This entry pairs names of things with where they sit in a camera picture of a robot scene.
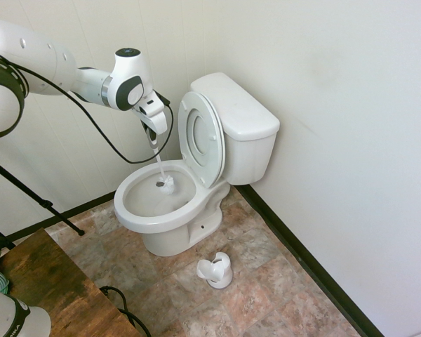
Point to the white toilet tank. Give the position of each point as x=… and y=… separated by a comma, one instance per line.
x=249, y=158

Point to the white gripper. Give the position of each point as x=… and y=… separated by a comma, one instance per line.
x=156, y=112

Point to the dark wooden table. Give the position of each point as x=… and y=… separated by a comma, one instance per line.
x=56, y=288

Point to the black baseboard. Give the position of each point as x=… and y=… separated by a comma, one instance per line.
x=301, y=252
x=84, y=207

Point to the white toilet tank lid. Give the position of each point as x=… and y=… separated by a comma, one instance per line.
x=238, y=102

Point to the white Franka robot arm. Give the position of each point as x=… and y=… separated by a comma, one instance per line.
x=38, y=63

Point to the black camera tripod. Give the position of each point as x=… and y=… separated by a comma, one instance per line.
x=38, y=200

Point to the white toilet seat with lid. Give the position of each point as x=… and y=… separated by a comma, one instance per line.
x=201, y=140

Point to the white toilet brush holder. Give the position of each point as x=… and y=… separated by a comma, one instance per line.
x=215, y=274

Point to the white toilet brush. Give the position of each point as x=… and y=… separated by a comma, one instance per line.
x=168, y=186

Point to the white toilet bowl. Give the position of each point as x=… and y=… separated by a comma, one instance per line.
x=168, y=238

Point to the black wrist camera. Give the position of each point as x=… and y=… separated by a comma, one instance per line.
x=163, y=97

